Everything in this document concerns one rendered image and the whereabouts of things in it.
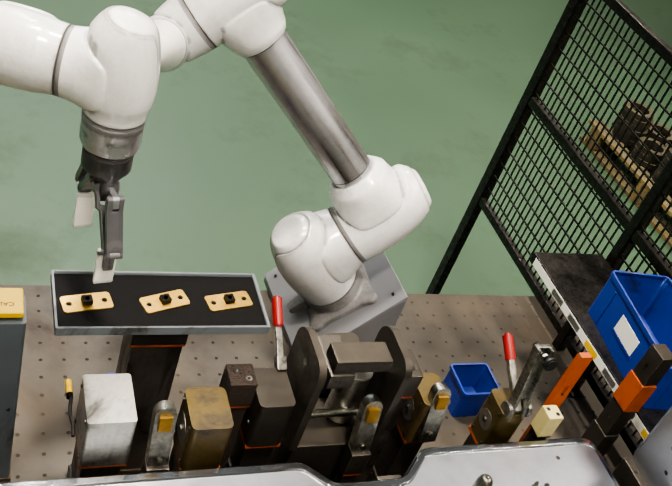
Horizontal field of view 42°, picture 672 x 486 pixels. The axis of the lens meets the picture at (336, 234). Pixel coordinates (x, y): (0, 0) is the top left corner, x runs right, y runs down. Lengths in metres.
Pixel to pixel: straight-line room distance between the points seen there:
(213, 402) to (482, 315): 1.20
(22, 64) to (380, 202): 0.97
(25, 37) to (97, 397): 0.58
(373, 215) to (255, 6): 0.54
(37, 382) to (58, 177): 1.79
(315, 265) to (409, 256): 1.86
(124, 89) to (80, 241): 2.22
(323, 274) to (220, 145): 2.14
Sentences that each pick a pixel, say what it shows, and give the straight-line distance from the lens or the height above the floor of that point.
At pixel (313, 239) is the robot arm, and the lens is 1.99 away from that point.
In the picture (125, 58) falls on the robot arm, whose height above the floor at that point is 1.66.
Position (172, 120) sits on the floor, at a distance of 4.20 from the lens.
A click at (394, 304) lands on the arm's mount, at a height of 0.92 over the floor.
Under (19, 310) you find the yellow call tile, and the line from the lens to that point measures 1.53.
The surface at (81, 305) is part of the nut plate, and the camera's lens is 1.55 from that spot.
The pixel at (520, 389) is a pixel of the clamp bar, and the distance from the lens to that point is 1.77.
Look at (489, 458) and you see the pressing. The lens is 1.79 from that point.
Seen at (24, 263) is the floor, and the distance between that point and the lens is 3.32.
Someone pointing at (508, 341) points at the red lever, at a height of 1.14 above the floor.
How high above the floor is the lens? 2.26
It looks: 36 degrees down
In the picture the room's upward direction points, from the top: 21 degrees clockwise
